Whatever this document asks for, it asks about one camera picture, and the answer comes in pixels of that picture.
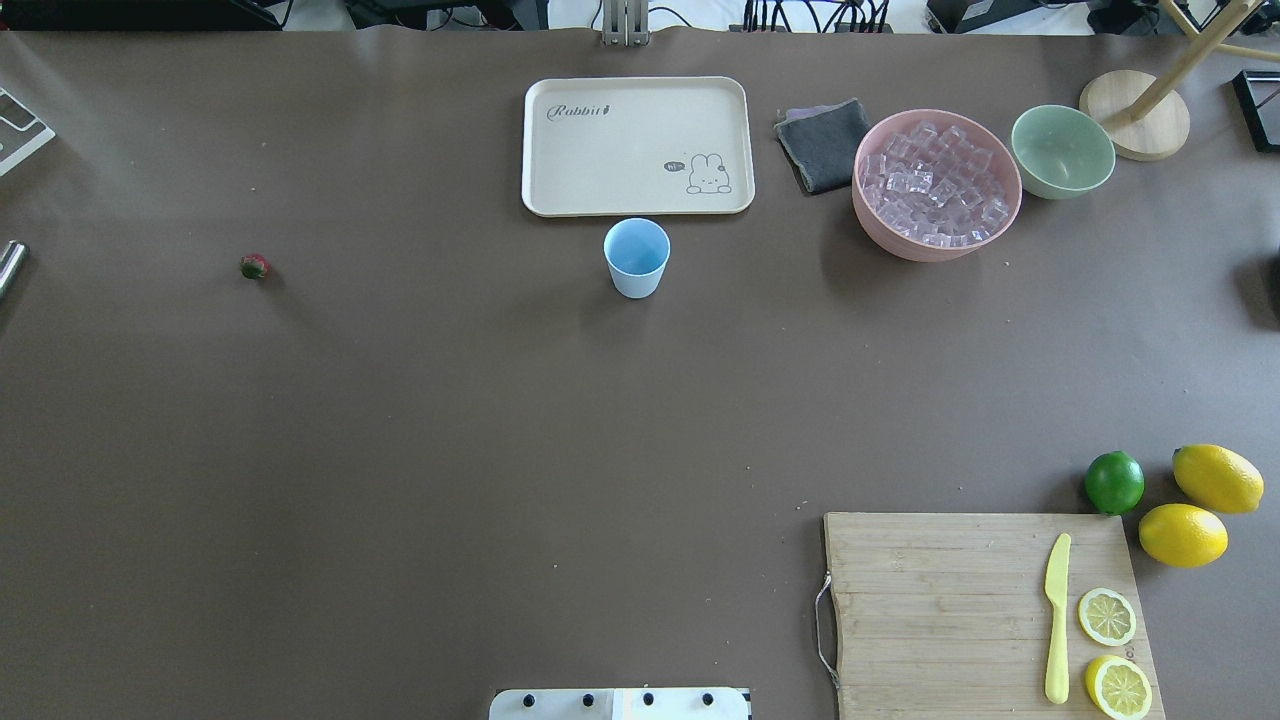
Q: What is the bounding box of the red strawberry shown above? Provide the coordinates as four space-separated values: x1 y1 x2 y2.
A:
239 252 271 281

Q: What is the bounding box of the light blue plastic cup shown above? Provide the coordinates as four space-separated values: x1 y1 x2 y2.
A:
603 217 671 299

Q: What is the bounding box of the pile of clear ice cubes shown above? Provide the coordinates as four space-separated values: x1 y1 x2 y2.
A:
860 120 1012 249

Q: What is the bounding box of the wooden cup stand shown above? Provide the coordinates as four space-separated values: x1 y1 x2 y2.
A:
1079 1 1279 161

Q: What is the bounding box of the beige rabbit tray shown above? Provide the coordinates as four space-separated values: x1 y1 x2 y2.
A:
521 76 756 218

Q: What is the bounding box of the grey folded cloth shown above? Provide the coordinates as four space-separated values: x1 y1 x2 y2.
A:
774 97 870 195

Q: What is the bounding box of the pink bowl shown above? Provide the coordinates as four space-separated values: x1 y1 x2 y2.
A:
852 109 1023 264

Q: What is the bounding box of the wooden cutting board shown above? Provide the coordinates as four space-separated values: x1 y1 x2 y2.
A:
822 512 1142 719

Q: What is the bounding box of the green bowl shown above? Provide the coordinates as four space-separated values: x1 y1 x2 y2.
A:
1010 105 1116 200

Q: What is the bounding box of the yellow plastic knife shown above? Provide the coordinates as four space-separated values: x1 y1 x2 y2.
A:
1043 533 1073 705

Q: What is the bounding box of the green lime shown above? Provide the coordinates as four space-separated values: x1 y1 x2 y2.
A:
1084 450 1146 516

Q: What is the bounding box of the upper lemon half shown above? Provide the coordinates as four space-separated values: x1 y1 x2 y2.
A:
1076 587 1138 647

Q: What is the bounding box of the lemon half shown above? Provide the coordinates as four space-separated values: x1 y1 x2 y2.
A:
1076 587 1138 647
1084 655 1155 719

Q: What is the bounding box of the lower whole lemon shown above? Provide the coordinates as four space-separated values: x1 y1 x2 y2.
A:
1138 503 1230 568

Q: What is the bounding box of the whole lemon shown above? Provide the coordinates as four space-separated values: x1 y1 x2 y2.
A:
1138 503 1230 568
1172 445 1265 514

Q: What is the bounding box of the lower lemon half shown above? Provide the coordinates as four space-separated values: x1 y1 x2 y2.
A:
1084 655 1155 719

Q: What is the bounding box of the upper whole lemon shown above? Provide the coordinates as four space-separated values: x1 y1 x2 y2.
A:
1172 445 1265 514

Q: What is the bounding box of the steel muddler with black tip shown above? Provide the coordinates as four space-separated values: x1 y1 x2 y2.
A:
0 241 29 299

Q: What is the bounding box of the black framed tray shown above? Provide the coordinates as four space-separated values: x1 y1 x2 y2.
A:
1231 70 1279 154

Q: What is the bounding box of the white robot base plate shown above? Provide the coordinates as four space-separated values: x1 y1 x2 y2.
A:
488 685 753 719

